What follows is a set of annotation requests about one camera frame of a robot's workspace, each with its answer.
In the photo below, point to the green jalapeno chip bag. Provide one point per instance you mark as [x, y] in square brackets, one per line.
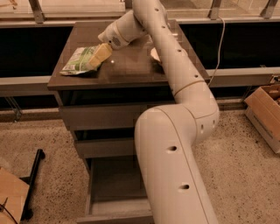
[79, 63]

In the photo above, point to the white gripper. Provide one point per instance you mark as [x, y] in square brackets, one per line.
[110, 35]

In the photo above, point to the grey middle drawer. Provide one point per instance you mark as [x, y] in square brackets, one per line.
[101, 148]

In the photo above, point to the cardboard box left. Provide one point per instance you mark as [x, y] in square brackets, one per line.
[13, 193]

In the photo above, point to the grey top drawer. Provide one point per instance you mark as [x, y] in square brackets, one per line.
[101, 117]

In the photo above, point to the cardboard box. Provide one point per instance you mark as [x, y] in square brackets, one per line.
[264, 112]
[13, 193]

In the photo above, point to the white paper bowl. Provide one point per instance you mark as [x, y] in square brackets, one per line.
[154, 55]

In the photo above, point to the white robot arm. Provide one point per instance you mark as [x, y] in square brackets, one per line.
[165, 135]

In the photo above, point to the cardboard box right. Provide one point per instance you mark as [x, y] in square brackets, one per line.
[264, 112]

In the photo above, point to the grey open bottom drawer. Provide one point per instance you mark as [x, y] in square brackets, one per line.
[116, 193]

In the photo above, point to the grey drawer cabinet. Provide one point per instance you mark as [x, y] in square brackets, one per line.
[129, 75]

